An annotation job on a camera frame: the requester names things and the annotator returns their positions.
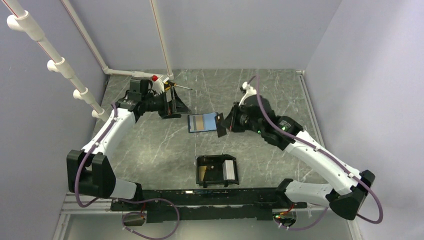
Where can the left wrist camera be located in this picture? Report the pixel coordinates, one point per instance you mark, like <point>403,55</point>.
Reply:
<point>160,84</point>

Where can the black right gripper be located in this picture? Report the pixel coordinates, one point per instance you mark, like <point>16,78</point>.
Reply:
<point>234,127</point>

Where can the black plastic card tray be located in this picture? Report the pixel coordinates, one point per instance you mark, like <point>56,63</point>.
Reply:
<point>216,174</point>

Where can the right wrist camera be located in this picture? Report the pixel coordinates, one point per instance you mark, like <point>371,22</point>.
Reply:
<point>248,91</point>

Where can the white pvc pipe frame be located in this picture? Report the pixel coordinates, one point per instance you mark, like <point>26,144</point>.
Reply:
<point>22,21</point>

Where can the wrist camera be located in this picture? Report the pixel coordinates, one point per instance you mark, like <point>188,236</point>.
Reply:
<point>160,84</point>
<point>248,91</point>

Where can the gold card in holder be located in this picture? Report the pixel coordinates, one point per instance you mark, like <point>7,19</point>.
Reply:
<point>198,123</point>

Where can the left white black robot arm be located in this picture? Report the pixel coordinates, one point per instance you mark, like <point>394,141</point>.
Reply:
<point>89,171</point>

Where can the aluminium rail frame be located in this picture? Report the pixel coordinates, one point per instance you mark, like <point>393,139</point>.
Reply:
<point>146,158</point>

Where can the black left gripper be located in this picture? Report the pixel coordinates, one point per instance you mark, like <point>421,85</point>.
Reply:
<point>164,113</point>

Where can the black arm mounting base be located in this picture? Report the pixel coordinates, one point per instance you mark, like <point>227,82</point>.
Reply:
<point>209,204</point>

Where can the blue leather card holder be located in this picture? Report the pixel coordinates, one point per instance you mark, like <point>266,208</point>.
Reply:
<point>205,122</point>

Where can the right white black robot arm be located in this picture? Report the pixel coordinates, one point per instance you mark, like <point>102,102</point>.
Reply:
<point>346,187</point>

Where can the yellow black screwdriver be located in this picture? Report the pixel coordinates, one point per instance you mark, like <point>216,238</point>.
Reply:
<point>169,84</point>

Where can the white card stack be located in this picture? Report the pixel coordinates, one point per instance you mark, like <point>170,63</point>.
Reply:
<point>229,172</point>

